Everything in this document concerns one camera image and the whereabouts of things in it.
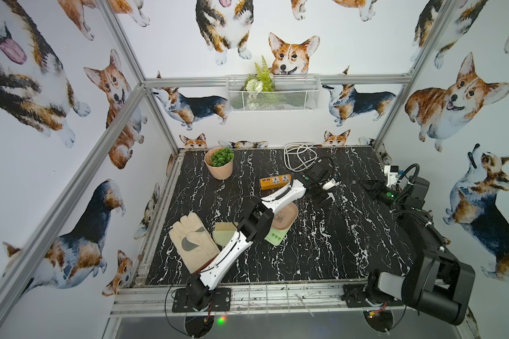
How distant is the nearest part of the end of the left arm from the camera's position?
78cm

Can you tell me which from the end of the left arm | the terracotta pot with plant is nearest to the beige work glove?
the terracotta pot with plant

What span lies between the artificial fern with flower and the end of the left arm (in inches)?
14.5

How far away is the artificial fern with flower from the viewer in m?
0.81

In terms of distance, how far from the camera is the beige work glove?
33.4 inches

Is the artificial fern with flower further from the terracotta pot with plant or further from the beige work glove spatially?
the beige work glove

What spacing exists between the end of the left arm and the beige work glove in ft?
1.51

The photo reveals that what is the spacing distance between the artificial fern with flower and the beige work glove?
1.87 ft
